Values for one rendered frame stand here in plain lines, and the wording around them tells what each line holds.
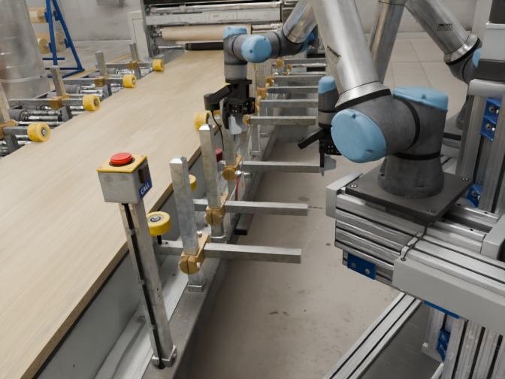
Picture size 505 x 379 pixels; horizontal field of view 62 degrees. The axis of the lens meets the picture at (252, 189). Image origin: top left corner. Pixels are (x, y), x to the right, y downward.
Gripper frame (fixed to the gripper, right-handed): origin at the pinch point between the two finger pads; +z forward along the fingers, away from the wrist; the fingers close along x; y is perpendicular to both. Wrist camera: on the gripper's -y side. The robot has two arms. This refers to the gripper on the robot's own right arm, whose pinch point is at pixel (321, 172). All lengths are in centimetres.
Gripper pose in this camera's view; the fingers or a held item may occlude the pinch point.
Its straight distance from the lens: 161.2
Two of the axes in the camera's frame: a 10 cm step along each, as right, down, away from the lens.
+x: 1.8, -4.7, 8.7
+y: 9.8, 0.3, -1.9
